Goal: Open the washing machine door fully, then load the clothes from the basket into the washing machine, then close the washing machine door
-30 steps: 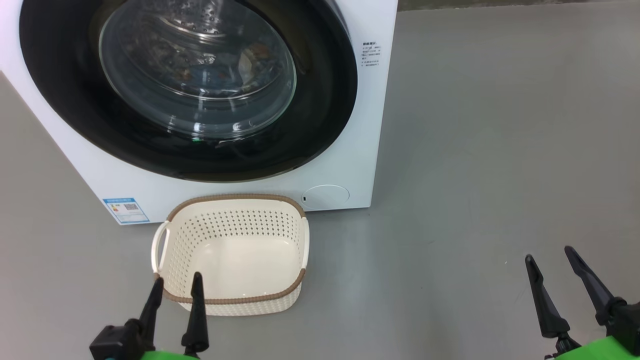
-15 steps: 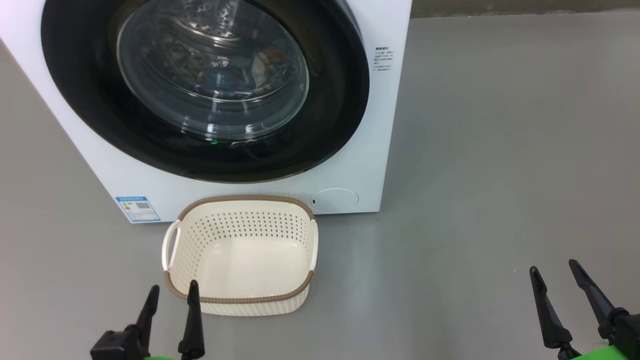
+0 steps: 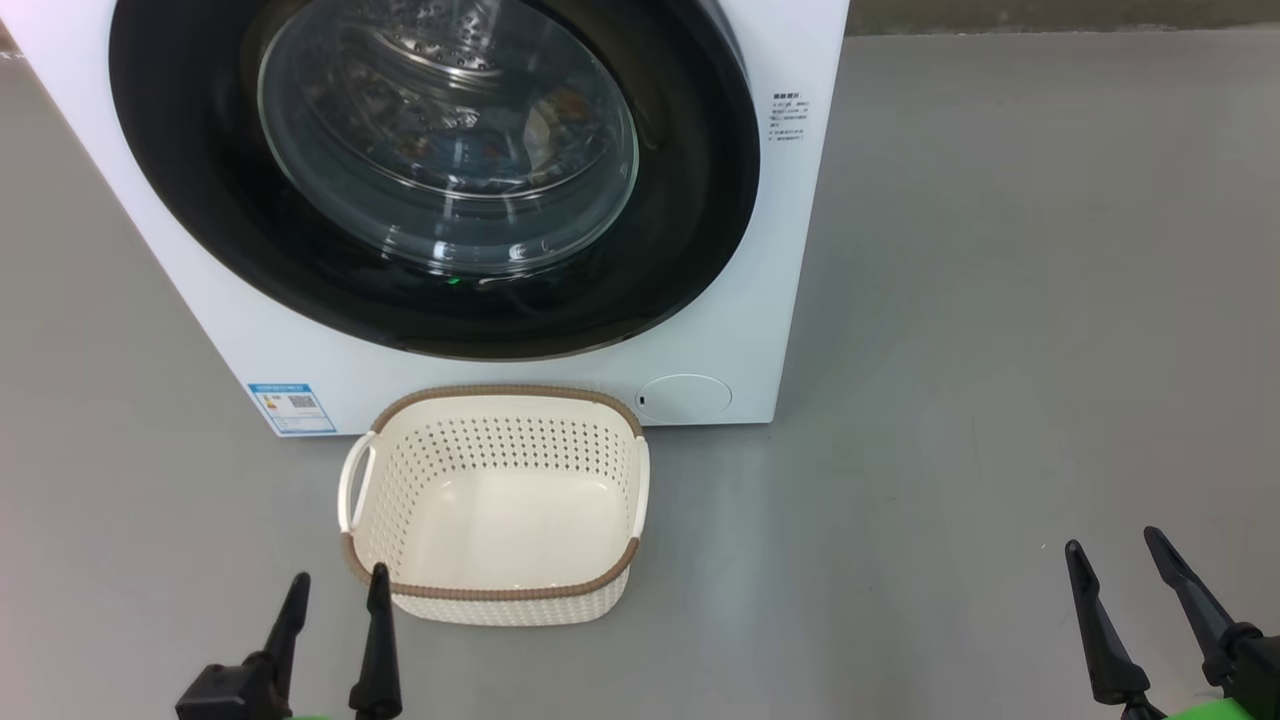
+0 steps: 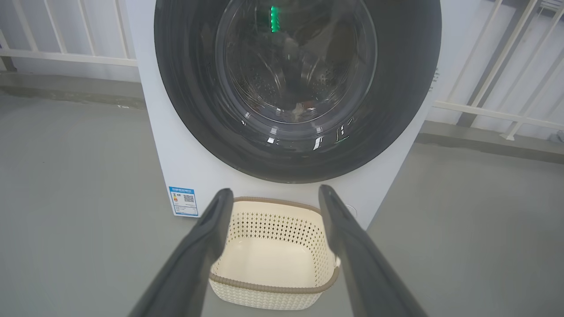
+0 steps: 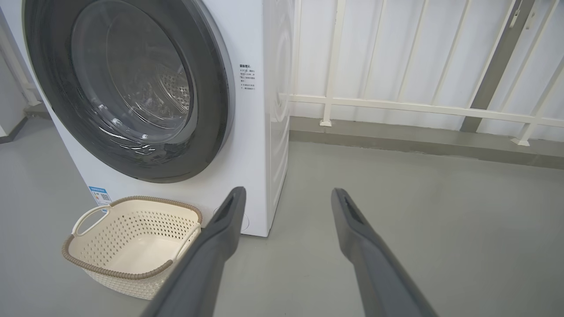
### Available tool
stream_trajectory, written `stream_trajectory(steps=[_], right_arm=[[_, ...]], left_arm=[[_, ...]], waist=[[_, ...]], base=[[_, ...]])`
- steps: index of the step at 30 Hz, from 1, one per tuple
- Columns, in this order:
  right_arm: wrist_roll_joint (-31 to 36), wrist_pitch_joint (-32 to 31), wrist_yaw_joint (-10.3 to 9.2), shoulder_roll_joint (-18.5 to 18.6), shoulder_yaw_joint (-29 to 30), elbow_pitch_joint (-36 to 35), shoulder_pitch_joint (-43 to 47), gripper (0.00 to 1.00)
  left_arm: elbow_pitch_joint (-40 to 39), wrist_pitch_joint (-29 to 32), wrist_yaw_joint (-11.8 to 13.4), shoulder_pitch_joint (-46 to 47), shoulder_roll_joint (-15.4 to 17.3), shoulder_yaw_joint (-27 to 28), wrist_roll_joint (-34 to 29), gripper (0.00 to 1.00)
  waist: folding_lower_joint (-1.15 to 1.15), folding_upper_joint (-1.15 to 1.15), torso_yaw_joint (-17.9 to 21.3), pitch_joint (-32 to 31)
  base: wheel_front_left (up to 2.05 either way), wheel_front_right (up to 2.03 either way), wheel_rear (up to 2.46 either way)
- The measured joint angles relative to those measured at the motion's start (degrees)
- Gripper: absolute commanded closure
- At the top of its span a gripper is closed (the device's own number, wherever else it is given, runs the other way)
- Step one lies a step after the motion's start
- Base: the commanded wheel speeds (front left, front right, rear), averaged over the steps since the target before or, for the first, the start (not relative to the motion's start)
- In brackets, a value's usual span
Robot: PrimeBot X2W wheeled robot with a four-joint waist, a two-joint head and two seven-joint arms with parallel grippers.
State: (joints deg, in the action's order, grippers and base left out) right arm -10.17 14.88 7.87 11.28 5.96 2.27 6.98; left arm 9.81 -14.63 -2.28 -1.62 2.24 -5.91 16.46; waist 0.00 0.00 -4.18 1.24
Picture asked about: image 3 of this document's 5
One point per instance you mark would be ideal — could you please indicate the blue energy label sticker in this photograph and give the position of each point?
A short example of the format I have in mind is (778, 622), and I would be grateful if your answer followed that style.
(291, 408)

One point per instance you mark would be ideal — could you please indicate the white front-load washing machine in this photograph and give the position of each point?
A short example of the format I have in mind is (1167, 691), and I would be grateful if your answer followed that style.
(780, 250)

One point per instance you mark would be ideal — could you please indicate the cream perforated laundry basket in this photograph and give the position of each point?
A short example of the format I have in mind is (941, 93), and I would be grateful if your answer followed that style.
(500, 520)

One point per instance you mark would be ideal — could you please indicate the round glass washing machine door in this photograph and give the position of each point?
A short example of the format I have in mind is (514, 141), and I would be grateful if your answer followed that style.
(200, 200)

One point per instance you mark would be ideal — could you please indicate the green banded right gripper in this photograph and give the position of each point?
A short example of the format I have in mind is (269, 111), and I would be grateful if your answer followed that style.
(1260, 690)

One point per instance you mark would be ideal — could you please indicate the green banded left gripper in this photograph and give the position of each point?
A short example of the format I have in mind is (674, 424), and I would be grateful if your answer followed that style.
(225, 695)

